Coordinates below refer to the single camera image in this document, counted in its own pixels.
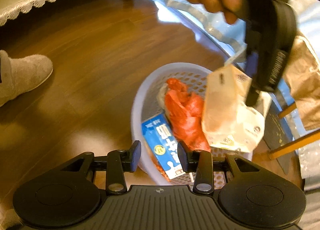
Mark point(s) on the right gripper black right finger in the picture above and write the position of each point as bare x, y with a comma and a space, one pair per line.
199, 162

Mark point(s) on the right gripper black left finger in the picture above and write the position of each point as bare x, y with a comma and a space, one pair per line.
119, 162

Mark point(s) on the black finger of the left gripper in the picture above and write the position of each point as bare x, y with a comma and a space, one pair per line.
250, 71

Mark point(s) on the blue milk carton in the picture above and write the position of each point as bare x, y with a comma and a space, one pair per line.
162, 145

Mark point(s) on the beige tissue pack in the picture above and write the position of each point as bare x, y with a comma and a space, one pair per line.
227, 122

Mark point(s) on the orange plastic bag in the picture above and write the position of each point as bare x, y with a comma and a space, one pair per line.
185, 114

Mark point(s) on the lavender plastic mesh basket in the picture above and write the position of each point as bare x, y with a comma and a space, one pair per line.
145, 106

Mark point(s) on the white tissue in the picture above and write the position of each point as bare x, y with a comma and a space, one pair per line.
161, 96

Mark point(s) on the wooden chair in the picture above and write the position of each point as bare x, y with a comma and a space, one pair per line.
278, 135

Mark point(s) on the beige slipper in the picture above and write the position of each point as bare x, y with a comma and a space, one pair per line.
21, 75

